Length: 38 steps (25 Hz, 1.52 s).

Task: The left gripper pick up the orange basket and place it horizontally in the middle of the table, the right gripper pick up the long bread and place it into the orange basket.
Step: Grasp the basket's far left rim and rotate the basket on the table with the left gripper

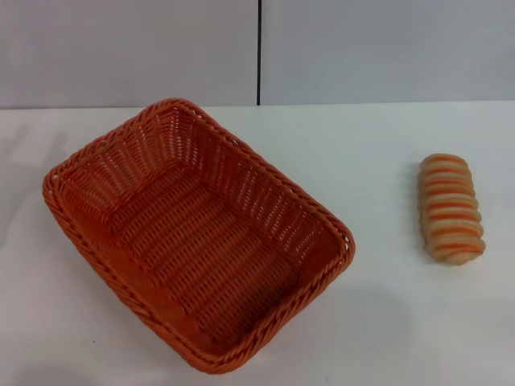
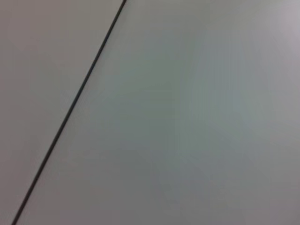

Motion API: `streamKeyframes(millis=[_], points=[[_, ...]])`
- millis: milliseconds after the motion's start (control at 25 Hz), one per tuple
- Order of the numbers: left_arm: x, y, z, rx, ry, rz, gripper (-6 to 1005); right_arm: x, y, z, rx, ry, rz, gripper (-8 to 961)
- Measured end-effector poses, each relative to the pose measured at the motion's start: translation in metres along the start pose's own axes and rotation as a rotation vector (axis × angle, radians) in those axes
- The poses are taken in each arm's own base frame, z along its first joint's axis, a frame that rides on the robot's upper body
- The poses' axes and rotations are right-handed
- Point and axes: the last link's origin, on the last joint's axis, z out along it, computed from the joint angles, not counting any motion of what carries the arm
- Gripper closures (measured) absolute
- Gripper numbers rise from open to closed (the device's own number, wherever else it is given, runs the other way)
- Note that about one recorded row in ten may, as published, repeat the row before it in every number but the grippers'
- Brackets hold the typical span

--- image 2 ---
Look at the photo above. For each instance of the black wall panel seam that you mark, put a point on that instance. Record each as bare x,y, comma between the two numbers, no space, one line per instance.
77,95

